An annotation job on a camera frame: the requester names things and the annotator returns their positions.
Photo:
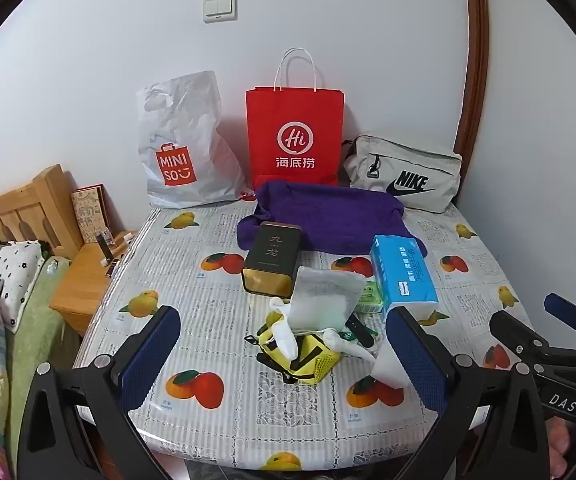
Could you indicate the white paper tissue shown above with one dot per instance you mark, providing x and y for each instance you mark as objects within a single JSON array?
[{"x": 390, "y": 367}]

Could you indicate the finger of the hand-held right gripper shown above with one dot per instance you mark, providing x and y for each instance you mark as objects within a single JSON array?
[
  {"x": 565, "y": 307},
  {"x": 515, "y": 330}
]

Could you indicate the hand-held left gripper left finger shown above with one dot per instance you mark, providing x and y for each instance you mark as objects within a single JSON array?
[{"x": 150, "y": 355}]

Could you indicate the white pillow with black flowers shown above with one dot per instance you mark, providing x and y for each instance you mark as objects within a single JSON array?
[{"x": 10, "y": 275}]

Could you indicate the person's right hand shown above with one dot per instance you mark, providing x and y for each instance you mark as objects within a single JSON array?
[{"x": 565, "y": 442}]

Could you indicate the beige waist bag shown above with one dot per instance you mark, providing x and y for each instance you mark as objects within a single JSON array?
[{"x": 403, "y": 170}]

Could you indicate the wooden nightstand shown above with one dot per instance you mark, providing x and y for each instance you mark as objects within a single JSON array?
[{"x": 80, "y": 290}]

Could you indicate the white light switch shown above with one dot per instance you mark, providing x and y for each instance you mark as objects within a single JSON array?
[{"x": 219, "y": 7}]

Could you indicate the brown wooden door frame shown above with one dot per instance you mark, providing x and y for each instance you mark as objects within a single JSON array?
[{"x": 474, "y": 50}]

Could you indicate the red paper bag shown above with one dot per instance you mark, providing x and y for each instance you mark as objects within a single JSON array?
[{"x": 295, "y": 130}]

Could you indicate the purple towel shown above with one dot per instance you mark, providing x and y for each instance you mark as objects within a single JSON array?
[{"x": 328, "y": 210}]

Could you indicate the blue tissue pack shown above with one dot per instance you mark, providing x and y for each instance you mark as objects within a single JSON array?
[{"x": 403, "y": 270}]

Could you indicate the small dark bottle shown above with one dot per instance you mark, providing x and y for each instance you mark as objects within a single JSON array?
[{"x": 105, "y": 245}]

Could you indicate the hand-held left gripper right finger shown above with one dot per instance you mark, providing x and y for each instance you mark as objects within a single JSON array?
[{"x": 418, "y": 355}]

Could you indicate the mango print tablecloth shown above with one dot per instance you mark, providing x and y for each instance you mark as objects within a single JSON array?
[{"x": 192, "y": 290}]

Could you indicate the patterned book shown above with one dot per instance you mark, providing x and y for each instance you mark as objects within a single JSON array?
[{"x": 91, "y": 215}]

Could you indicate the clear zip bag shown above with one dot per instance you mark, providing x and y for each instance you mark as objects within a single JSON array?
[{"x": 325, "y": 300}]

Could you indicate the green tissue packet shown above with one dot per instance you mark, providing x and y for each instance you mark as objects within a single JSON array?
[{"x": 369, "y": 297}]

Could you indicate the wooden headboard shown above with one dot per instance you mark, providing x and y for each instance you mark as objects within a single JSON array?
[{"x": 32, "y": 200}]

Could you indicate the dark green tin box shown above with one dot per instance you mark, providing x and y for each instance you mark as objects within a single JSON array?
[{"x": 273, "y": 255}]

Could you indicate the white plastic shopping bag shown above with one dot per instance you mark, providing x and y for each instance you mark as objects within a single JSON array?
[{"x": 187, "y": 125}]

